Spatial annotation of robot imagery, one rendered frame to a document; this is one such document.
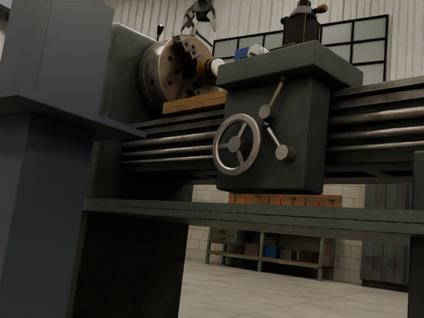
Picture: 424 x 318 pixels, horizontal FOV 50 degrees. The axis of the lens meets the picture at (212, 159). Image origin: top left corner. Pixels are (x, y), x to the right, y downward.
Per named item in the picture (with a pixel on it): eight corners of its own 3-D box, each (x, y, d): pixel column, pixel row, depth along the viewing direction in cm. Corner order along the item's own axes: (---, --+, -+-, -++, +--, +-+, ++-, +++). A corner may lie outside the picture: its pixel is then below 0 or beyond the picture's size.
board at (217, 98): (161, 114, 154) (163, 103, 154) (233, 138, 178) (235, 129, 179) (226, 102, 132) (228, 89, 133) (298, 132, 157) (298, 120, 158)
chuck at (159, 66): (135, 101, 168) (153, 24, 176) (196, 129, 189) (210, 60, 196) (150, 97, 162) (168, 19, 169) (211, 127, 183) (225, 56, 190)
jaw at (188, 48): (178, 71, 176) (166, 41, 172) (187, 67, 179) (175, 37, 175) (197, 65, 168) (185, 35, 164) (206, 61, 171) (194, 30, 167)
